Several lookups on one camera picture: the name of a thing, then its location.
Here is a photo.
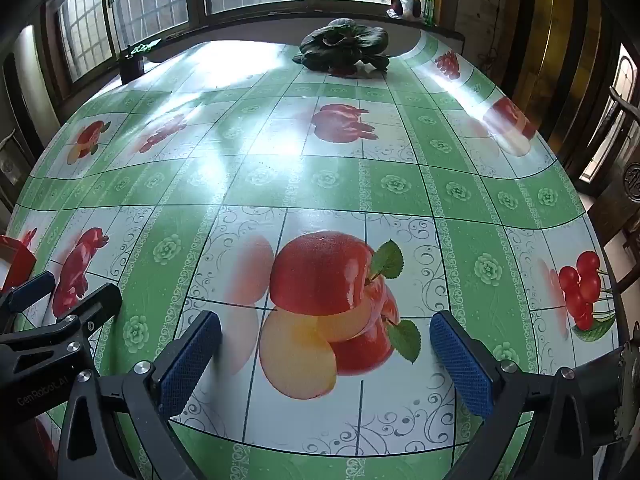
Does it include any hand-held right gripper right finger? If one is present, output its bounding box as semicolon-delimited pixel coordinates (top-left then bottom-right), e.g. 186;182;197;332
429;310;601;480

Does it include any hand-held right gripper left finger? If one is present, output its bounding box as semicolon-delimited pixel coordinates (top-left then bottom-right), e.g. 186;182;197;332
57;310;222;480

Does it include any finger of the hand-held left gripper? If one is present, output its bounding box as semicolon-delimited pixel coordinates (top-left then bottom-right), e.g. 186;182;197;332
0;271;56;318
0;284;123;366

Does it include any red-edged white tray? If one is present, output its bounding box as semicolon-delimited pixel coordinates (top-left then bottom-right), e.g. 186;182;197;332
0;234;37;293

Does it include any green printed tablecloth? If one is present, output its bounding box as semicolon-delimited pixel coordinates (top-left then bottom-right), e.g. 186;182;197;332
10;30;631;480

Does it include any small black box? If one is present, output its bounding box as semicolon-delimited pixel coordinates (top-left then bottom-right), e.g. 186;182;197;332
119;56;145;85

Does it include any green cloth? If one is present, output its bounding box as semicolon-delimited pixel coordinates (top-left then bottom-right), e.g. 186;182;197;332
122;38;163;59

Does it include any window with metal bars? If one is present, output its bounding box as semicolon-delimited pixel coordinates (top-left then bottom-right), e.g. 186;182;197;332
47;0;441;86

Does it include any dark green leafy vegetable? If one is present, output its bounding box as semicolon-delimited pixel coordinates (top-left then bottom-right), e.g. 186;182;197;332
292;18;391;77

